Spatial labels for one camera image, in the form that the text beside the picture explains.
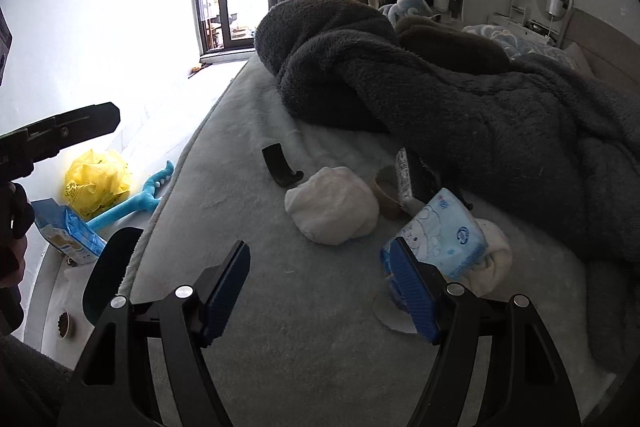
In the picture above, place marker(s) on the grey bed mattress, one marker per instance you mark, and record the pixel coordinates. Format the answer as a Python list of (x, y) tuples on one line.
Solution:
[(303, 346)]

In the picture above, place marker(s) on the white crumpled tissue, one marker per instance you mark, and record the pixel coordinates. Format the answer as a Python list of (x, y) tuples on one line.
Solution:
[(481, 279)]

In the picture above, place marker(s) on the brown tape roll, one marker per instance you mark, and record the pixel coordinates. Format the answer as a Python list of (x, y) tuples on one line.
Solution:
[(385, 189)]

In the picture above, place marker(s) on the small pet food bowl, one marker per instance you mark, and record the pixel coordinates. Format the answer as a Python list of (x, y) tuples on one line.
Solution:
[(66, 325)]

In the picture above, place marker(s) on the dark grey fleece blanket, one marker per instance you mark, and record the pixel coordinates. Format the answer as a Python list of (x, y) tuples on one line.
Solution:
[(553, 148)]

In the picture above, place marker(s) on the brown fleece blanket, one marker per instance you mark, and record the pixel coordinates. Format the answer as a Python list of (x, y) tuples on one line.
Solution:
[(449, 48)]

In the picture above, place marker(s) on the blue tissue pack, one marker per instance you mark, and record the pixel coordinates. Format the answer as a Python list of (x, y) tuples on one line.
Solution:
[(445, 234)]

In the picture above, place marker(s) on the white shelf rack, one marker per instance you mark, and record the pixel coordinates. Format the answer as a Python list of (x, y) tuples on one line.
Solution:
[(518, 13)]

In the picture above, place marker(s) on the blue patterned quilt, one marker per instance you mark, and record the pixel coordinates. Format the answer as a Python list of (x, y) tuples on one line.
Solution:
[(512, 45)]

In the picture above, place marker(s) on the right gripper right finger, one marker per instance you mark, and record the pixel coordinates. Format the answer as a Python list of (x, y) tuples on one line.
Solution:
[(526, 382)]

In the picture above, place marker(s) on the grey bed headboard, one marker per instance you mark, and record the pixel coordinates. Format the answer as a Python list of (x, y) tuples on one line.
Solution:
[(601, 51)]

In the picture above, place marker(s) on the blue white snack bag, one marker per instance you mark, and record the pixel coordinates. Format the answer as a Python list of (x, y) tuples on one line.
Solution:
[(64, 230)]

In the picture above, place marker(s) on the yellow plastic bag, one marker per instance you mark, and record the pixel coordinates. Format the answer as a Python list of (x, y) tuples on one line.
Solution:
[(96, 182)]

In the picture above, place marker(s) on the black face tissue pack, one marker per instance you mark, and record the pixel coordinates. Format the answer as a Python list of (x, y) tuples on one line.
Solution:
[(416, 182)]

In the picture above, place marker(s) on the white towel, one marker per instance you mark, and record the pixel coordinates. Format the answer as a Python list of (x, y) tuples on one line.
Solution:
[(333, 206)]

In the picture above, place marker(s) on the black plastic hook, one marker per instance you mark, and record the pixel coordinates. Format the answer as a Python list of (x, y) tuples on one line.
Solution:
[(278, 167)]

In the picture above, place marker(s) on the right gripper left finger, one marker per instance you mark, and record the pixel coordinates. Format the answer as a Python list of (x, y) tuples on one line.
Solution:
[(113, 384)]

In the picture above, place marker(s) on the person's left hand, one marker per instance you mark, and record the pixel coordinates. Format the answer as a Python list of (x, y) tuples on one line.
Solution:
[(17, 216)]

